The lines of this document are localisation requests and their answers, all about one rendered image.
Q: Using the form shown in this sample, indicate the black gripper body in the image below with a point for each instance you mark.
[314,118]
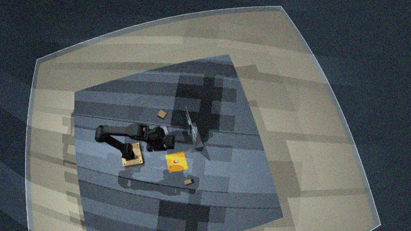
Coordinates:
[169,141]

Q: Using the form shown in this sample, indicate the orange flat square marking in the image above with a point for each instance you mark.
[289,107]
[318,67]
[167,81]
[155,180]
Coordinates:
[179,166]

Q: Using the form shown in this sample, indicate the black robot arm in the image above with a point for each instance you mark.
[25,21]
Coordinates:
[134,131]

